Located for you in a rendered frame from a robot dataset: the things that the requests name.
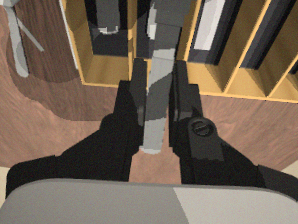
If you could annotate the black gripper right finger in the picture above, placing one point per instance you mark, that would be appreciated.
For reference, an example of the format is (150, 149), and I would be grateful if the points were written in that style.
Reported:
(212, 160)

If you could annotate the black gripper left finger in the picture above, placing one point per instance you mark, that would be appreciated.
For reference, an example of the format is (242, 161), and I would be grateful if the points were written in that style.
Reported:
(107, 153)

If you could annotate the brown wooden cutlery tray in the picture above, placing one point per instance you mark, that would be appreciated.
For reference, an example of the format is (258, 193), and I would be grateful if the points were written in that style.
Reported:
(226, 79)

